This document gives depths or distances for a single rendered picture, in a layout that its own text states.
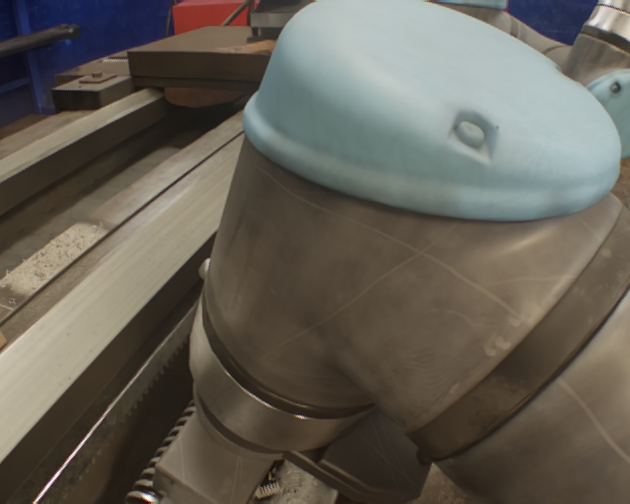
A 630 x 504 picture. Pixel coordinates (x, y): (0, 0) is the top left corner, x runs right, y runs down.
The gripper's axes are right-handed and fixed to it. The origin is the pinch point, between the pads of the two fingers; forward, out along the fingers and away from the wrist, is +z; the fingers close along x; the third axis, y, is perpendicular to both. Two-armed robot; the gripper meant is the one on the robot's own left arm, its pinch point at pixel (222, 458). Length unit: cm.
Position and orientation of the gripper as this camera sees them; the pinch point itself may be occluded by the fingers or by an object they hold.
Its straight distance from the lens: 39.7
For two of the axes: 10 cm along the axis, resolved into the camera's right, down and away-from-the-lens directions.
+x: -4.3, 5.9, -6.8
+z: -3.2, 6.1, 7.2
